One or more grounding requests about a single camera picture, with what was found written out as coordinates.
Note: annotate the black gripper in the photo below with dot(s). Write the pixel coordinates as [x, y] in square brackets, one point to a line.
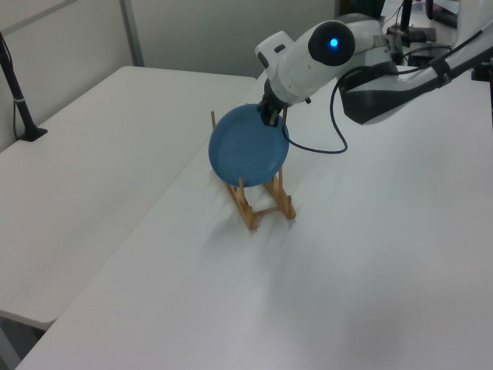
[271, 101]

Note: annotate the grey partition post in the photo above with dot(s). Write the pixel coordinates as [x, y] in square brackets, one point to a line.
[131, 32]

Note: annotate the black monitor stand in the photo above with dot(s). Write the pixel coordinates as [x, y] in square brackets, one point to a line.
[408, 32]

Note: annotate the black pole with clamp base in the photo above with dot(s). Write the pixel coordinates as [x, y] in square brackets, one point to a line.
[19, 104]

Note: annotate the black table clamp mount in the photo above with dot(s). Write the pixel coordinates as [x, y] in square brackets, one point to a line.
[483, 71]

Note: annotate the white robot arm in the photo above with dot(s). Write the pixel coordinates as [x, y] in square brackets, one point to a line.
[304, 65]

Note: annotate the wooden plate rack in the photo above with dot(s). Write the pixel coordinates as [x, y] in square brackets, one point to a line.
[251, 219]

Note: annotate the blue round plate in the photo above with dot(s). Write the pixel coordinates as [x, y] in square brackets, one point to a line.
[246, 148]

